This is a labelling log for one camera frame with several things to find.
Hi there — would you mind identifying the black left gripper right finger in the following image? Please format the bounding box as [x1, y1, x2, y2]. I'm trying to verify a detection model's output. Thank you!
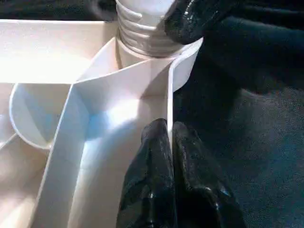
[171, 121, 247, 228]

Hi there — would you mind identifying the white plastic table top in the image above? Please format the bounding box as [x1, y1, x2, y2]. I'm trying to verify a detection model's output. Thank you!
[0, 19, 205, 228]

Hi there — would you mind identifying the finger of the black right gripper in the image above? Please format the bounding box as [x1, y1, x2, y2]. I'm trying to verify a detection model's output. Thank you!
[162, 0, 230, 46]

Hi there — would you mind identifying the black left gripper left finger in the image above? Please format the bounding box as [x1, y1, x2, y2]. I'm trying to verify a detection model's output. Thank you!
[116, 118, 178, 228]

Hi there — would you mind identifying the white plastic table leg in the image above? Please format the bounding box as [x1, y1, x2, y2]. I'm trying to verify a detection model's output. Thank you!
[115, 0, 188, 59]

